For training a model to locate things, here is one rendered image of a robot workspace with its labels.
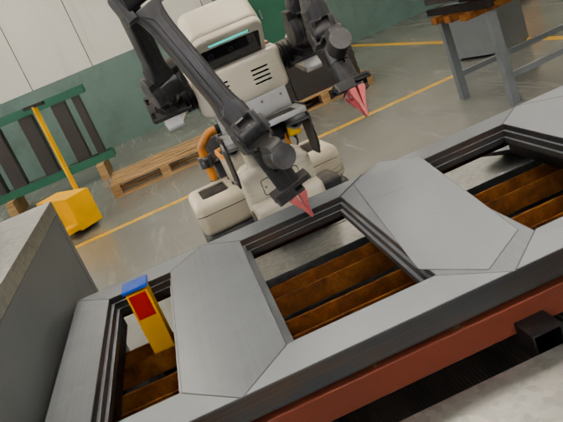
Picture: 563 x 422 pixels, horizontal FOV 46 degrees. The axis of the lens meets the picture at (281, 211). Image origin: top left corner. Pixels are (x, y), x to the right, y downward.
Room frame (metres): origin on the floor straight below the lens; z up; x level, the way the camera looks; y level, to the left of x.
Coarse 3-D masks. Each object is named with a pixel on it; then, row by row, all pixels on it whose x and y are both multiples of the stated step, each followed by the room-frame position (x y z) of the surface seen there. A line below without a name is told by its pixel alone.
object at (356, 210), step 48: (480, 144) 1.54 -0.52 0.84; (528, 144) 1.43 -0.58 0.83; (384, 240) 1.20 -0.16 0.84; (528, 240) 0.95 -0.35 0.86; (480, 288) 0.87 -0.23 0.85; (528, 288) 0.88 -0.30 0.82; (288, 336) 1.02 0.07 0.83; (384, 336) 0.86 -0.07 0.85; (432, 336) 0.87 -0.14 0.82; (96, 384) 1.07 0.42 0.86; (288, 384) 0.85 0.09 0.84
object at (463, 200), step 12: (432, 204) 1.24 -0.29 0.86; (444, 204) 1.22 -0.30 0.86; (456, 204) 1.20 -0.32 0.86; (468, 204) 1.17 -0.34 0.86; (408, 216) 1.24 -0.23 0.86; (420, 216) 1.21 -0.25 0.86; (432, 216) 1.19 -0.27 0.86; (444, 216) 1.17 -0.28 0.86; (396, 228) 1.20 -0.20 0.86; (408, 228) 1.18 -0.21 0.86
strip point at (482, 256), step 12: (492, 240) 1.00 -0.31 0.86; (504, 240) 0.98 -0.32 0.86; (468, 252) 0.99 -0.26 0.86; (480, 252) 0.97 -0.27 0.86; (492, 252) 0.96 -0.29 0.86; (432, 264) 1.00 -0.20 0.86; (444, 264) 0.98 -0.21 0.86; (456, 264) 0.97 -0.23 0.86; (468, 264) 0.95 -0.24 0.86; (480, 264) 0.94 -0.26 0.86; (492, 264) 0.92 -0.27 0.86
